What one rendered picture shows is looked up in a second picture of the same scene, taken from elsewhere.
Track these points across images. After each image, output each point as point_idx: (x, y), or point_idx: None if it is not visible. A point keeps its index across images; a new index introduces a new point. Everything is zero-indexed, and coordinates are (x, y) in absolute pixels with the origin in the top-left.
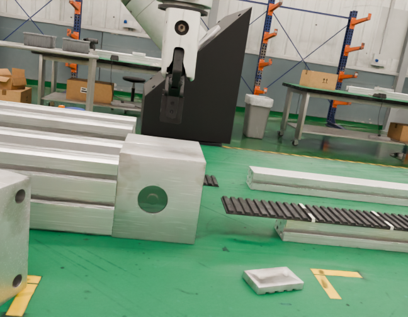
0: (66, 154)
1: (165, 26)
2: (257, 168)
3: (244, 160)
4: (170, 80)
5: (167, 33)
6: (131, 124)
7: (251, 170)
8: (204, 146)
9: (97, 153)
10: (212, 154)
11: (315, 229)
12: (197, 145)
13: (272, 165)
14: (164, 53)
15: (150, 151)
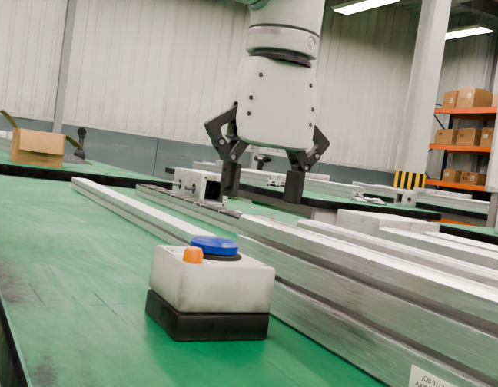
0: (468, 239)
1: (310, 90)
2: (195, 233)
3: (68, 244)
4: (320, 154)
5: (316, 100)
6: (303, 219)
7: (207, 236)
8: None
9: (439, 234)
10: (62, 254)
11: None
12: (353, 210)
13: (72, 237)
14: (313, 124)
15: (413, 219)
